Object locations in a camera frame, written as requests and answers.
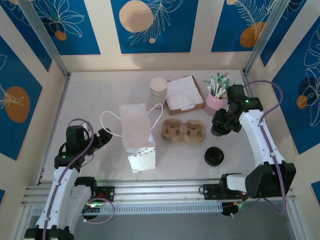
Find brown cardboard cup carrier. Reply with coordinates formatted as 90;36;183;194
161;118;207;145

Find white paper bag rope handles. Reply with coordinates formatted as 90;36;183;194
99;101;165;173

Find pink holder cup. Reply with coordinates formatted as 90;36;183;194
204;91;228;117

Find black plastic cup lid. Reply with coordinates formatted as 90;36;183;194
203;146;225;167

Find brown cardboard napkin tray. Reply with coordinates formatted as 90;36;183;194
164;75;206;116

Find white paper napkin stack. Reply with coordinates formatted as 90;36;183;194
166;75;205;111

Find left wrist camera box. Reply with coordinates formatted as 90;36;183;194
81;121;91;137

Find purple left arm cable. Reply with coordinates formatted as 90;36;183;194
42;118;116;240

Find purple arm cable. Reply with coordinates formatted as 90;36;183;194
42;118;116;240
232;79;288;217

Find aluminium table side rail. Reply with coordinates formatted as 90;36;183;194
241;71;282;180
36;74;72;186

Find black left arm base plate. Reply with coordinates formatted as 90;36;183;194
94;186;116;203

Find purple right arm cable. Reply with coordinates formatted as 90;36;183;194
232;79;288;217

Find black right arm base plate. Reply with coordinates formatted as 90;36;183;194
201;183;250;201

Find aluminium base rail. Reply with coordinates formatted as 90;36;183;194
21;178;297;207

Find grey slotted cable duct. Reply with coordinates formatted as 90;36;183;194
31;202;223;217

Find aluminium frame post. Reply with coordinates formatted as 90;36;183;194
18;0;71;78
243;0;298;76

